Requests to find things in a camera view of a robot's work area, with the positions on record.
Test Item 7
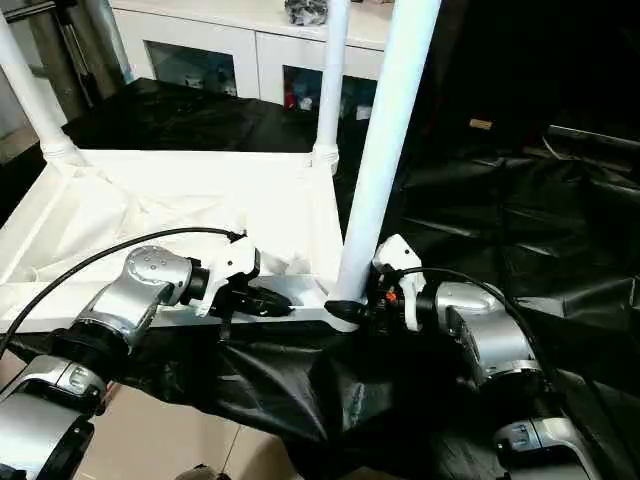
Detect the white plastic table leg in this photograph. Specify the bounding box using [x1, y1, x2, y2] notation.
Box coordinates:
[0, 9, 85, 170]
[332, 0, 445, 308]
[309, 0, 352, 175]

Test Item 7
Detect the black mat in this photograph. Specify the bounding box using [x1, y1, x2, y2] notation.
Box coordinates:
[0, 77, 640, 480]

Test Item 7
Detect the white glass-door cabinet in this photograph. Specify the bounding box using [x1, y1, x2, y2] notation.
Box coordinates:
[109, 0, 397, 115]

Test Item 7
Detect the black metal bar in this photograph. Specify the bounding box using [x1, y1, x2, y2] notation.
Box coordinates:
[547, 124, 640, 152]

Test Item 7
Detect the black backdrop cloth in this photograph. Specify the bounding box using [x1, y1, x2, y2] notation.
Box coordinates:
[414, 0, 640, 146]

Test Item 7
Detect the black tripod pole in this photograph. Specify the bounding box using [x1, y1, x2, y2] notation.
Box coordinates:
[2, 0, 77, 22]

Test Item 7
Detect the black left wrist camera cable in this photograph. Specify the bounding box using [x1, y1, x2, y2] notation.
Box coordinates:
[0, 226, 250, 347]

